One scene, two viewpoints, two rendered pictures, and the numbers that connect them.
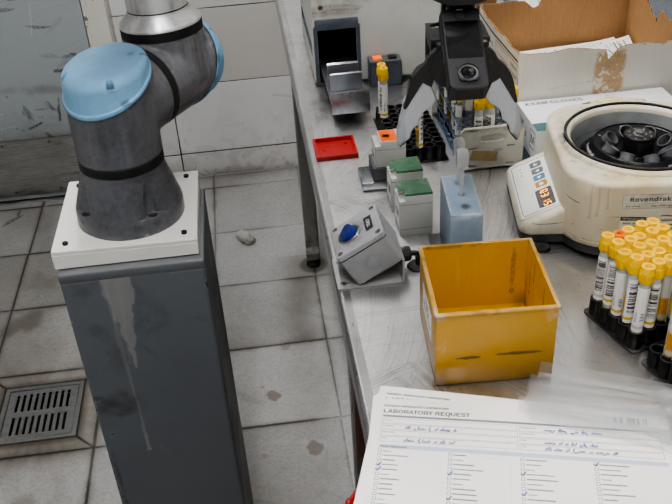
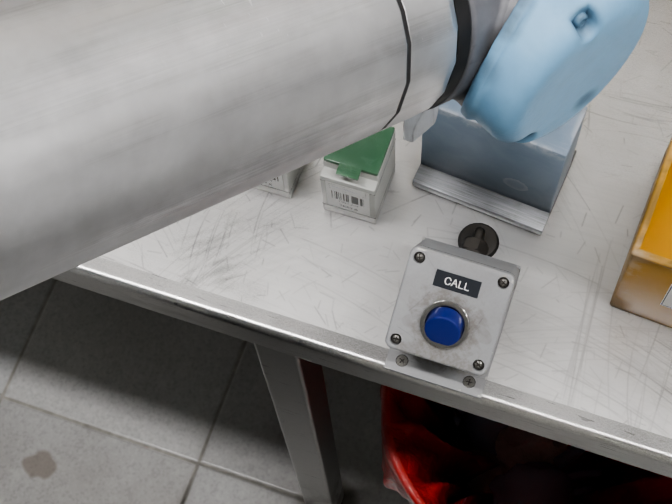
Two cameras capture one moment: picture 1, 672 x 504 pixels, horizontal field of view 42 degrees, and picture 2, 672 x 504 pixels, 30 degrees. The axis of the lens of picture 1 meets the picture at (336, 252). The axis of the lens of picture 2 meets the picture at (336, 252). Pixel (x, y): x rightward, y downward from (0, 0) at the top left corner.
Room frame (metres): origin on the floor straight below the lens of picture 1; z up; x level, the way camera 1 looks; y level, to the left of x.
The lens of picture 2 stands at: (0.87, 0.24, 1.70)
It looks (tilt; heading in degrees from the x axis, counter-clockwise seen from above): 67 degrees down; 300
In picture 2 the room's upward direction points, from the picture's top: 6 degrees counter-clockwise
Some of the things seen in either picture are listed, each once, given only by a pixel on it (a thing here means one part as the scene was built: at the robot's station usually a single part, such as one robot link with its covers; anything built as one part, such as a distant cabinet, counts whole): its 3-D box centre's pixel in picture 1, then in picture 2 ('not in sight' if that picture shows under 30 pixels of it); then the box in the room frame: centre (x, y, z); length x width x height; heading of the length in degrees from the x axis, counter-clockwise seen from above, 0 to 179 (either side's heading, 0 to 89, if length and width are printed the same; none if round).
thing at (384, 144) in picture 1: (388, 154); not in sight; (1.18, -0.09, 0.92); 0.05 x 0.04 x 0.06; 95
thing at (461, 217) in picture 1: (460, 227); (499, 139); (0.96, -0.16, 0.92); 0.10 x 0.07 x 0.10; 0
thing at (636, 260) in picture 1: (630, 296); not in sight; (0.78, -0.33, 0.93); 0.02 x 0.02 x 0.11
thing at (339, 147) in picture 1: (335, 147); not in sight; (1.30, -0.01, 0.88); 0.07 x 0.07 x 0.01; 5
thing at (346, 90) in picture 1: (342, 75); not in sight; (1.49, -0.03, 0.92); 0.21 x 0.07 x 0.05; 5
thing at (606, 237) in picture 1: (602, 273); not in sight; (0.83, -0.31, 0.93); 0.02 x 0.02 x 0.11
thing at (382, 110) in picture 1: (409, 107); not in sight; (1.32, -0.13, 0.93); 0.17 x 0.09 x 0.11; 6
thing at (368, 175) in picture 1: (389, 170); not in sight; (1.18, -0.09, 0.89); 0.09 x 0.05 x 0.04; 95
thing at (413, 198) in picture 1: (413, 206); (358, 168); (1.05, -0.11, 0.91); 0.05 x 0.04 x 0.07; 95
